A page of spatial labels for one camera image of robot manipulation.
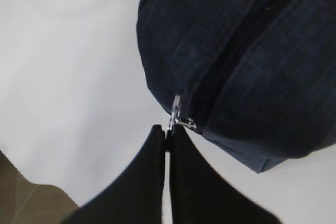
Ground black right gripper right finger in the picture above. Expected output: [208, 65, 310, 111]
[169, 125, 280, 223]

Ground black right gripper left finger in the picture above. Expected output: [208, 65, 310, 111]
[63, 125, 165, 224]

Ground silver zipper pull ring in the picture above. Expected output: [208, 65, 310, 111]
[167, 94, 198, 132]

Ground navy blue fabric lunch bag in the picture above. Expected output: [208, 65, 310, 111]
[136, 0, 335, 173]

